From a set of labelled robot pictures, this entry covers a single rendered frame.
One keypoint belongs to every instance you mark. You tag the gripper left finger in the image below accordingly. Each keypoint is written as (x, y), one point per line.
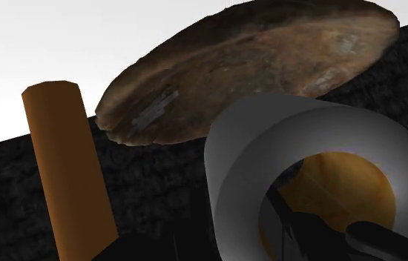
(312, 240)

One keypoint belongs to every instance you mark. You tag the white paper roll brown core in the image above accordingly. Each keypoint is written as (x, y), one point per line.
(240, 152)

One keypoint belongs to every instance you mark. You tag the brown cylinder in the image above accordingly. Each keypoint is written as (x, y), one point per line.
(68, 170)

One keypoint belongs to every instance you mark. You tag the brown round plate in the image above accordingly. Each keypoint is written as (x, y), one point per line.
(254, 72)

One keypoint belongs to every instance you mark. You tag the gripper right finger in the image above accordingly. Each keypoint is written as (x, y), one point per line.
(381, 240)

